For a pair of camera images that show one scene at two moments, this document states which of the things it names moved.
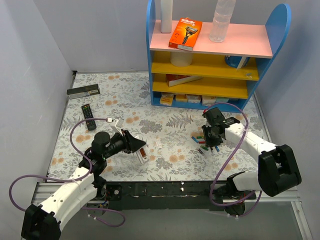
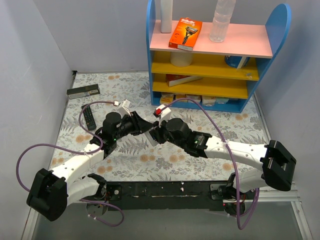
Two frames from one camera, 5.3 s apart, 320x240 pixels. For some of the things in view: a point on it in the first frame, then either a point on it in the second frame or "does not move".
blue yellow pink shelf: x=224 y=74 does not move
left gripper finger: x=134 y=143 to x=144 y=125
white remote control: x=142 y=154 to x=153 y=142
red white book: x=172 y=80 does not move
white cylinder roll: x=181 y=59 does not move
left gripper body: x=127 y=141 to x=135 y=122
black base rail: x=166 y=196 does not move
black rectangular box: x=83 y=91 does not move
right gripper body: x=213 y=139 to x=159 y=132
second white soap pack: x=194 y=98 does not move
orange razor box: x=185 y=34 does not move
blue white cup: x=237 y=62 does not move
